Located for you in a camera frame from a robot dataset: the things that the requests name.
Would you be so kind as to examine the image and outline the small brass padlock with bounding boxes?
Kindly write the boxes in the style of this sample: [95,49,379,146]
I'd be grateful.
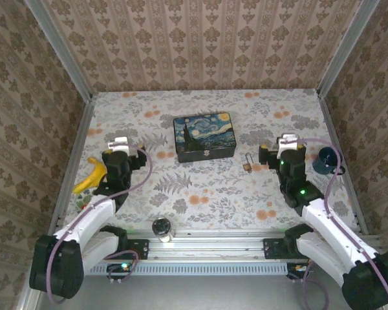
[242,153,255,174]

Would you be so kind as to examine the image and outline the starry night painted box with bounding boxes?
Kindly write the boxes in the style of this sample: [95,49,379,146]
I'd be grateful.
[173,111,237,164]

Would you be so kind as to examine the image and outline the dark blue mug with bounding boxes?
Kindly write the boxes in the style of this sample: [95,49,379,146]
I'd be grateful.
[312,146,347,177]

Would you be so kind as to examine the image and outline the yellow banana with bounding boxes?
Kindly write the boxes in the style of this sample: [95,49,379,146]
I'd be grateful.
[72,157,108,195]

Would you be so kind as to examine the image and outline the clear glass jar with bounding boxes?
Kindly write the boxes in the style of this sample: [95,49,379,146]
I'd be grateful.
[151,218,175,243]

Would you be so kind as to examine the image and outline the small electronics board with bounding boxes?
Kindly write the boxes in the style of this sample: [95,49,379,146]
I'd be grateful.
[107,263,133,274]
[286,263,311,281]

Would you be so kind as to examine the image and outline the purple camera cable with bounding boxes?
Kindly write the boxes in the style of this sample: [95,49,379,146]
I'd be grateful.
[47,143,153,305]
[296,137,388,310]

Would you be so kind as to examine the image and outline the aluminium side rail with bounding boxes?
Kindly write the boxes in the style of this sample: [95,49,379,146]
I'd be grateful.
[316,92,388,310]
[16,96,96,310]

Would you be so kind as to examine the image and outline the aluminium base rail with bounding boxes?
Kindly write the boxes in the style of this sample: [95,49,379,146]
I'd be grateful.
[122,229,292,262]

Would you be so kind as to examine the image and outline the aluminium frame post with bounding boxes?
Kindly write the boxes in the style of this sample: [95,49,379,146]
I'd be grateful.
[23,0,94,103]
[316,0,382,99]

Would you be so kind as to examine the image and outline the white slotted cable duct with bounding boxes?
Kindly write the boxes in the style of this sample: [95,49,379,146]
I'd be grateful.
[83,261,289,277]

